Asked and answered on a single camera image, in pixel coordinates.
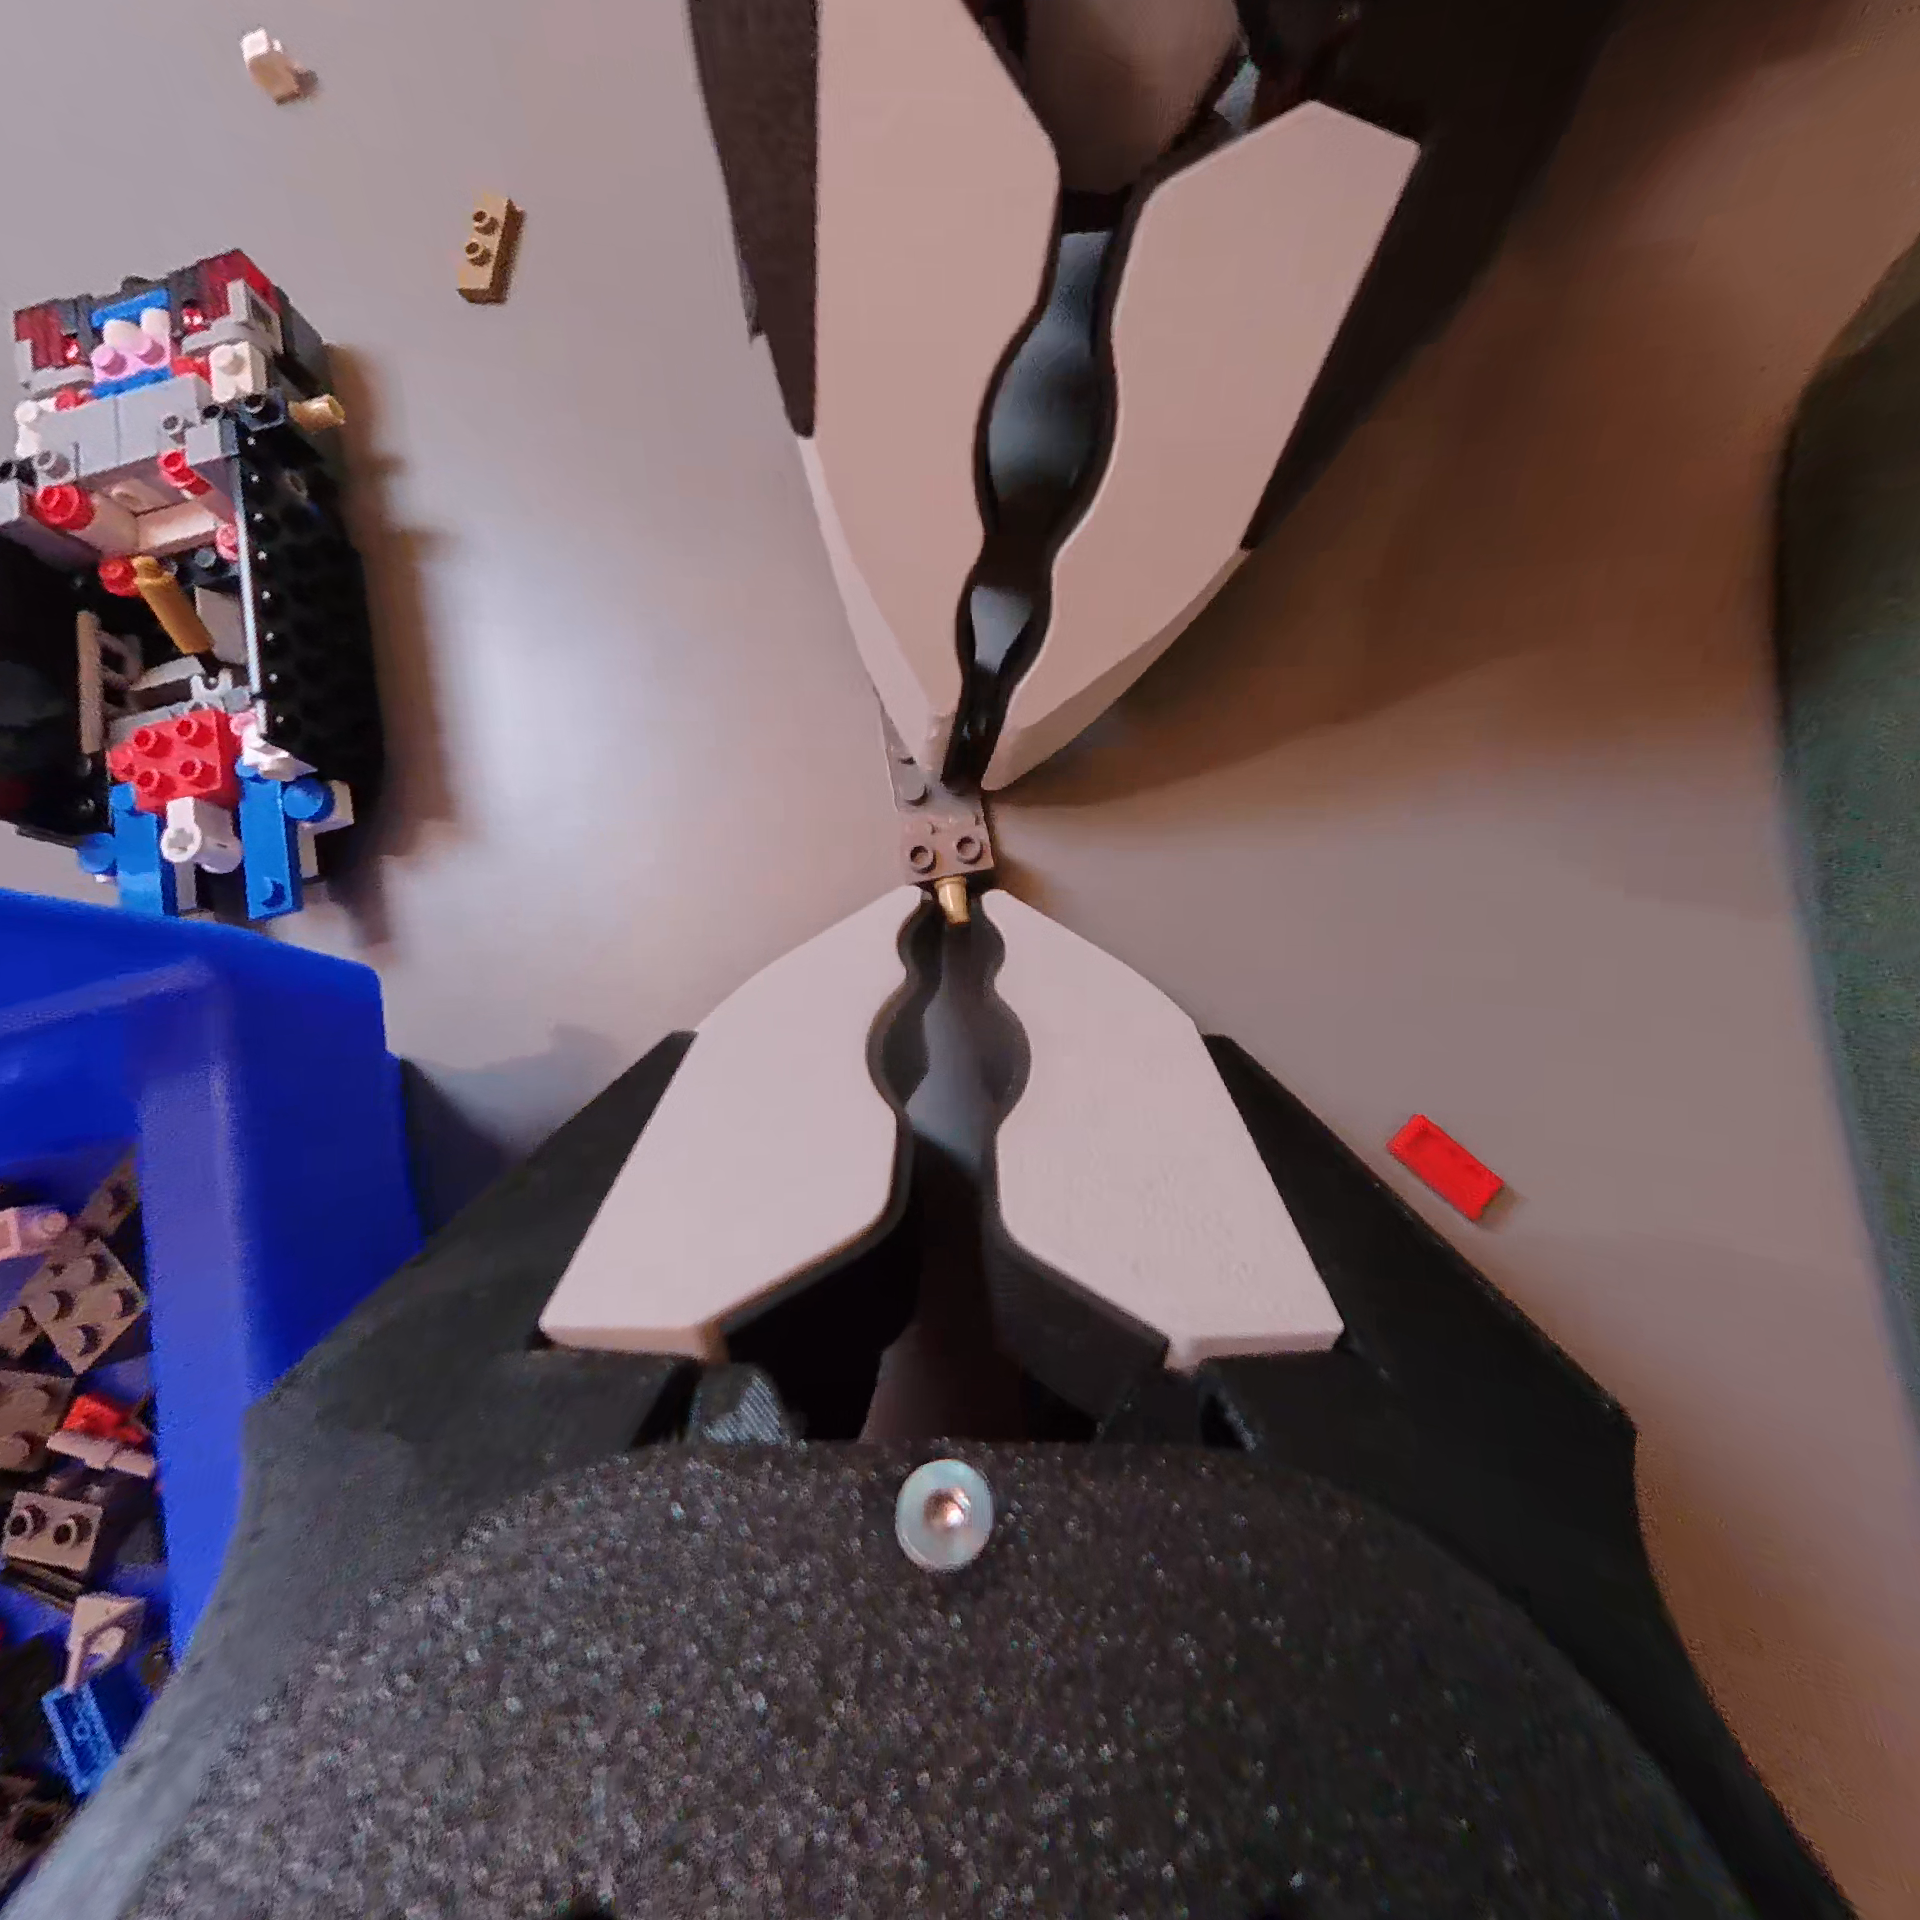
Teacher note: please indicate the partly built lego car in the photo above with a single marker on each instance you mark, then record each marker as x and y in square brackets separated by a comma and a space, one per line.
[211, 571]

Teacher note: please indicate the small white lego piece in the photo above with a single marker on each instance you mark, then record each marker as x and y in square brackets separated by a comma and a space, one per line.
[488, 247]

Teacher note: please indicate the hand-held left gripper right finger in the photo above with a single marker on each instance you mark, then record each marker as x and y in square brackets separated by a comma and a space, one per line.
[1172, 1186]

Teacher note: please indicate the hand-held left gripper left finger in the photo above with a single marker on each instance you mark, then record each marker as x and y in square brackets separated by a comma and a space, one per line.
[721, 1186]

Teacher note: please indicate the tiny white lego piece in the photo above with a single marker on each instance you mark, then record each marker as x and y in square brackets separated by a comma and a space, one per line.
[273, 63]

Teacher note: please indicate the small lego bricks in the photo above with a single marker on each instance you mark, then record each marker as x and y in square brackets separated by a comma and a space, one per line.
[76, 1410]

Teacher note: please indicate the small red black lego piece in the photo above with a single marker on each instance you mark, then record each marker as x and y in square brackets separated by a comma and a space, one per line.
[946, 837]

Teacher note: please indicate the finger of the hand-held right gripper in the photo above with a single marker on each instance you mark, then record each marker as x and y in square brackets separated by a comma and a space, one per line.
[1231, 360]
[900, 303]

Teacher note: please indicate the blue plastic bin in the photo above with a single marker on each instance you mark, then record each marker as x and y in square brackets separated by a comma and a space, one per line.
[271, 1081]

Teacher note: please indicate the tiny red lego piece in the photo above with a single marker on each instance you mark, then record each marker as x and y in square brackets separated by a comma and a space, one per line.
[1446, 1166]

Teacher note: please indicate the person's green sweatshirt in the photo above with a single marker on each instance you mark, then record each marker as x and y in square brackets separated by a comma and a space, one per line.
[1859, 841]

